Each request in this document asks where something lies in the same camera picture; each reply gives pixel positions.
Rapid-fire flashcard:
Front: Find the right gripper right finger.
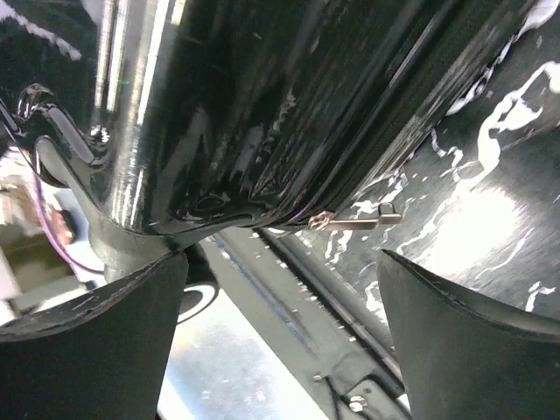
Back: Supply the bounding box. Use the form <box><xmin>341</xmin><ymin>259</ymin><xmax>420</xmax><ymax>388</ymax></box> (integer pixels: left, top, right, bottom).
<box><xmin>377</xmin><ymin>250</ymin><xmax>559</xmax><ymax>419</ymax></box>

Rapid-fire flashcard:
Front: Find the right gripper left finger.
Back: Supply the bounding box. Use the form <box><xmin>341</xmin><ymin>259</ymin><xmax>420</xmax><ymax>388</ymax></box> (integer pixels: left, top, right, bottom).
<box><xmin>1</xmin><ymin>253</ymin><xmax>188</xmax><ymax>419</ymax></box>

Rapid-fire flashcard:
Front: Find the metal zipper pull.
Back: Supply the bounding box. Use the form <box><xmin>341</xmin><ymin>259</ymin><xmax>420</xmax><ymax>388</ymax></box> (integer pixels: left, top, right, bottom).
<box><xmin>308</xmin><ymin>203</ymin><xmax>403</xmax><ymax>231</ymax></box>

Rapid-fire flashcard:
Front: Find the black white space suitcase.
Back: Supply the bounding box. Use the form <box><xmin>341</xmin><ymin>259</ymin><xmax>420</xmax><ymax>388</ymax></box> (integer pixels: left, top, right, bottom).
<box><xmin>0</xmin><ymin>0</ymin><xmax>539</xmax><ymax>272</ymax></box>

